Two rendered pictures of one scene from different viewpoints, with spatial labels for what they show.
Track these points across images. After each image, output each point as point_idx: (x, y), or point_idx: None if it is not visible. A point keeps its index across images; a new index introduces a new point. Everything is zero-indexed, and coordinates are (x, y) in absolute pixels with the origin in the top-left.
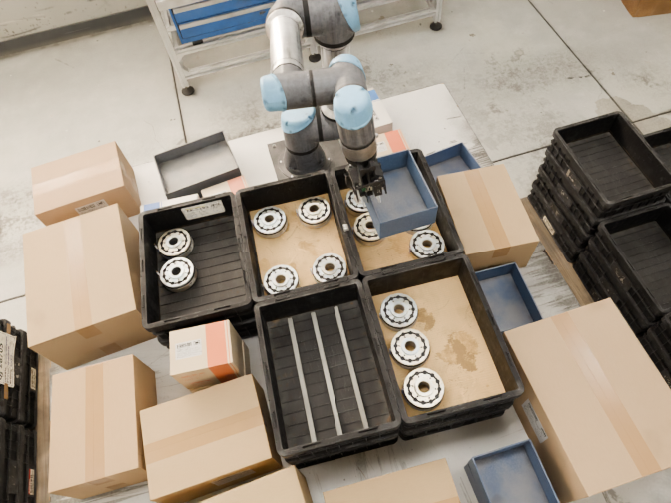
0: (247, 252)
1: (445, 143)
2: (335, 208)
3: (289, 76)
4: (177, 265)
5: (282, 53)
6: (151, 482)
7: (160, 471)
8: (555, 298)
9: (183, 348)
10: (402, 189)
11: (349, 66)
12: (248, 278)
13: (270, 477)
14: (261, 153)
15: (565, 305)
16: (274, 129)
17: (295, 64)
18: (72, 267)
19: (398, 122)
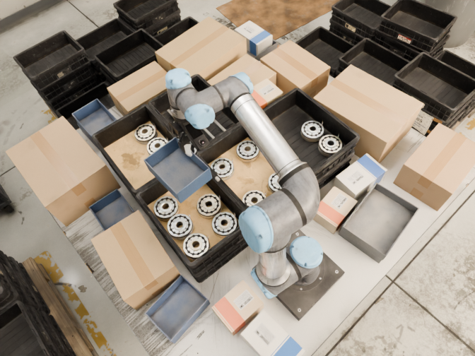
0: None
1: (191, 353)
2: (232, 190)
3: (229, 81)
4: (314, 131)
5: (252, 107)
6: (250, 57)
7: (249, 61)
8: (84, 238)
9: (269, 89)
10: (177, 183)
11: (192, 102)
12: None
13: (198, 71)
14: (348, 270)
15: (78, 236)
16: (357, 303)
17: (235, 99)
18: (370, 100)
19: None
